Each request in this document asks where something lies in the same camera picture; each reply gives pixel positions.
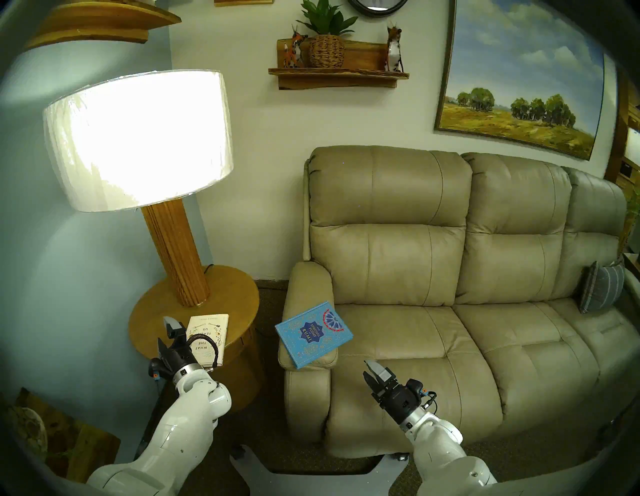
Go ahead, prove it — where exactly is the wooden lamp with white shade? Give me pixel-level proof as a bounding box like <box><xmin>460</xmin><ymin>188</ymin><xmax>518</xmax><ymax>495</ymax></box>
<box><xmin>42</xmin><ymin>69</ymin><xmax>235</xmax><ymax>308</ymax></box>

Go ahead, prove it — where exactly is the blue Rumi poems book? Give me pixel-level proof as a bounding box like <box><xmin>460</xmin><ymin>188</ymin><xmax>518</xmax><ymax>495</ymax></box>
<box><xmin>274</xmin><ymin>301</ymin><xmax>354</xmax><ymax>370</ymax></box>

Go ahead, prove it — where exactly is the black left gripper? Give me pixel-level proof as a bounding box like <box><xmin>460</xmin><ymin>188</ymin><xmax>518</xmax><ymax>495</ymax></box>
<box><xmin>156</xmin><ymin>316</ymin><xmax>208</xmax><ymax>382</ymax></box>

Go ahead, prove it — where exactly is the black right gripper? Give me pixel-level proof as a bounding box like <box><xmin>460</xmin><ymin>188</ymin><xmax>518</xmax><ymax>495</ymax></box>
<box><xmin>364</xmin><ymin>359</ymin><xmax>426</xmax><ymax>427</ymax></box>

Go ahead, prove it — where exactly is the leafy green houseplant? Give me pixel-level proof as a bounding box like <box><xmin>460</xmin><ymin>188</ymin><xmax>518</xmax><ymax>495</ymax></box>
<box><xmin>617</xmin><ymin>187</ymin><xmax>640</xmax><ymax>261</ymax></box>

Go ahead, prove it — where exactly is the grey striped cushion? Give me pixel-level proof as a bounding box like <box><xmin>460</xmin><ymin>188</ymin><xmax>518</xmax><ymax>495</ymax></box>
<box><xmin>579</xmin><ymin>260</ymin><xmax>627</xmax><ymax>315</ymax></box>

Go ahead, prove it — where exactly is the beige leather sofa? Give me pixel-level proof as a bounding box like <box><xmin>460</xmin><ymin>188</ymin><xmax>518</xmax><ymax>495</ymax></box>
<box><xmin>277</xmin><ymin>145</ymin><xmax>640</xmax><ymax>458</ymax></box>

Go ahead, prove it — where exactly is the live-edge wooden wall shelf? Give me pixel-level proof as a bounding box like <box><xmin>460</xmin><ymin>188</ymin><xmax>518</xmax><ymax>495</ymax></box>
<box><xmin>268</xmin><ymin>37</ymin><xmax>410</xmax><ymax>91</ymax></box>

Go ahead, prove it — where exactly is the wooden corner shelf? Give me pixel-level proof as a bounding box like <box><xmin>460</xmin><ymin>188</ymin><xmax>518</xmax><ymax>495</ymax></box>
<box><xmin>25</xmin><ymin>0</ymin><xmax>182</xmax><ymax>51</ymax></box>

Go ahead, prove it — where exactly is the round wooden side table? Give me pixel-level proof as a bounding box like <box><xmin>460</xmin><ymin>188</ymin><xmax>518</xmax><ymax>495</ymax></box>
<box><xmin>128</xmin><ymin>265</ymin><xmax>263</xmax><ymax>413</ymax></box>

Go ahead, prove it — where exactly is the framed landscape painting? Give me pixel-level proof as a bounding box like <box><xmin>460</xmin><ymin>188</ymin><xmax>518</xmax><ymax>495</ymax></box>
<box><xmin>434</xmin><ymin>0</ymin><xmax>606</xmax><ymax>162</ymax></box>

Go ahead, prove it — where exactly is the pale round plate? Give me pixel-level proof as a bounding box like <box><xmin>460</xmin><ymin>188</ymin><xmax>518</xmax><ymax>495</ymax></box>
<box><xmin>7</xmin><ymin>406</ymin><xmax>49</xmax><ymax>458</ymax></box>

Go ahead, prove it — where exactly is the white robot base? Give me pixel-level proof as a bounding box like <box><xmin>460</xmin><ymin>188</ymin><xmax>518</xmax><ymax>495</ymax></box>
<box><xmin>230</xmin><ymin>445</ymin><xmax>416</xmax><ymax>496</ymax></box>

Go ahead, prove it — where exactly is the white hardcover Amish book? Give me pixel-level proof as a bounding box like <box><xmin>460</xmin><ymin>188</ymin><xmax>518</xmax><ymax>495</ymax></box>
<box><xmin>185</xmin><ymin>313</ymin><xmax>230</xmax><ymax>368</ymax></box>

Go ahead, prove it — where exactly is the decorated wooden board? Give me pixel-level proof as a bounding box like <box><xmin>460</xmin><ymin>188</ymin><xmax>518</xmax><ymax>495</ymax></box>
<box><xmin>0</xmin><ymin>387</ymin><xmax>122</xmax><ymax>483</ymax></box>

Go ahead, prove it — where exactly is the orange fox figurine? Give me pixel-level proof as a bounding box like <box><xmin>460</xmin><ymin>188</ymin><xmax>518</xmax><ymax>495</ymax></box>
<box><xmin>384</xmin><ymin>20</ymin><xmax>405</xmax><ymax>73</ymax></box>
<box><xmin>283</xmin><ymin>25</ymin><xmax>308</xmax><ymax>69</ymax></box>

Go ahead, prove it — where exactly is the black round wall clock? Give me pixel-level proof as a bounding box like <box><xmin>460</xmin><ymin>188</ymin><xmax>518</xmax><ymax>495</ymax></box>
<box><xmin>346</xmin><ymin>0</ymin><xmax>410</xmax><ymax>19</ymax></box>

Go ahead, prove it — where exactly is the green plant in wicker pot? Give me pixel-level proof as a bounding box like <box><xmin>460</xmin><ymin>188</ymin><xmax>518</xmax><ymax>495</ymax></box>
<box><xmin>296</xmin><ymin>0</ymin><xmax>359</xmax><ymax>69</ymax></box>

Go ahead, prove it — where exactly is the wooden cabinet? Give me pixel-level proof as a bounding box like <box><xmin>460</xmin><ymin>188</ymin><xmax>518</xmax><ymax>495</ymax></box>
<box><xmin>602</xmin><ymin>75</ymin><xmax>640</xmax><ymax>201</ymax></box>

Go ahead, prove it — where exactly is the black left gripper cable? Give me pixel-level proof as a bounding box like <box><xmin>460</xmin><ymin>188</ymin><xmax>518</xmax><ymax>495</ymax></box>
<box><xmin>186</xmin><ymin>334</ymin><xmax>220</xmax><ymax>371</ymax></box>

